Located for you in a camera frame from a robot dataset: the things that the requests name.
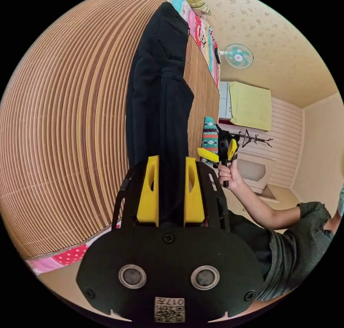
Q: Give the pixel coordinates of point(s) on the person's body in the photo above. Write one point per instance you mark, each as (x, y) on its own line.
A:
(295, 247)

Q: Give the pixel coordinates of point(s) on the green patterned pillow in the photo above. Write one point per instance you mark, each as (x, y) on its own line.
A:
(194, 0)

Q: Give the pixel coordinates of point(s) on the person's right forearm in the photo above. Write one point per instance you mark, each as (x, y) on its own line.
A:
(260, 209)

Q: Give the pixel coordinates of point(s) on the bed with woven mat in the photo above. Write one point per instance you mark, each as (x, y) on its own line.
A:
(67, 118)

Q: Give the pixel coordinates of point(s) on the teal wall fan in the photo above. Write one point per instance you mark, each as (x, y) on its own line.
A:
(238, 56)

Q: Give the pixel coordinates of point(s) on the yellow-green curtain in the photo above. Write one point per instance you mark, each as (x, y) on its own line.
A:
(251, 104)

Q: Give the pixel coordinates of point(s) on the black pants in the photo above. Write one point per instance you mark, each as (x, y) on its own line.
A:
(156, 104)

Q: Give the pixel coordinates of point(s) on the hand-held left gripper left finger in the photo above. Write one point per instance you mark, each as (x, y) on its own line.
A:
(147, 196)

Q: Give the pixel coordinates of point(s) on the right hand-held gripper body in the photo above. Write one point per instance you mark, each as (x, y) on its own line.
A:
(223, 145)

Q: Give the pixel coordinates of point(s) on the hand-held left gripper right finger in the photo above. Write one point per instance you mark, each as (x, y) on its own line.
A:
(194, 199)

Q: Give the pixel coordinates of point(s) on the black coat rack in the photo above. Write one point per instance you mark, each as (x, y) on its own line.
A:
(252, 139)

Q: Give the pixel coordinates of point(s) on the white cupboard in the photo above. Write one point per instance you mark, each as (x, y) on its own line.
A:
(224, 102)

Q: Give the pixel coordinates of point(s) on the person's right hand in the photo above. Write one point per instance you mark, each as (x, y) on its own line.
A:
(234, 176)

